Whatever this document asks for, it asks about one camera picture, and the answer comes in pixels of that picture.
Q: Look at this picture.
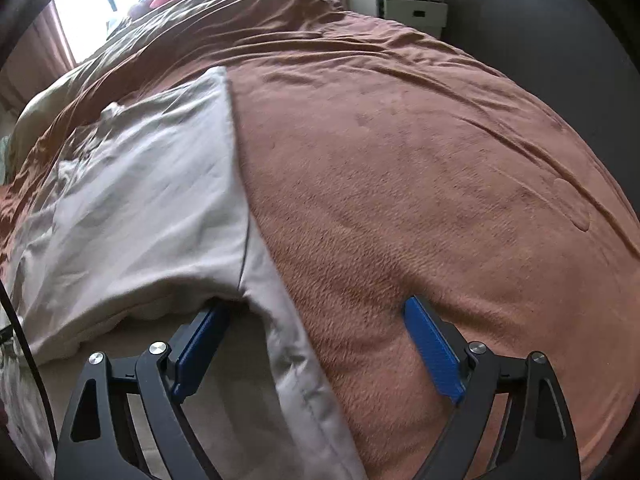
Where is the white bedside cabinet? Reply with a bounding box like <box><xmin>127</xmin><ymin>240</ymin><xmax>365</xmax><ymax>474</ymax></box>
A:
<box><xmin>347</xmin><ymin>0</ymin><xmax>448</xmax><ymax>38</ymax></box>

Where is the left pink curtain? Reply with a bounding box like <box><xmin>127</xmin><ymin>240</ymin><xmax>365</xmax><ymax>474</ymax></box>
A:
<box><xmin>1</xmin><ymin>1</ymin><xmax>76</xmax><ymax>112</ymax></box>

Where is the brown bed blanket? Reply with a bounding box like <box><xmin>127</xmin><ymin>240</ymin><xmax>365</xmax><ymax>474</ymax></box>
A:
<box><xmin>1</xmin><ymin>0</ymin><xmax>639</xmax><ymax>479</ymax></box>

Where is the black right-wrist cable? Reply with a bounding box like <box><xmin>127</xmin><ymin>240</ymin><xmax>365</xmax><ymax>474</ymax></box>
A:
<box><xmin>0</xmin><ymin>278</ymin><xmax>59</xmax><ymax>441</ymax></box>

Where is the beige large garment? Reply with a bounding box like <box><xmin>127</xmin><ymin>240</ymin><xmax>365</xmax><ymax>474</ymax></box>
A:
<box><xmin>6</xmin><ymin>67</ymin><xmax>364</xmax><ymax>479</ymax></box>

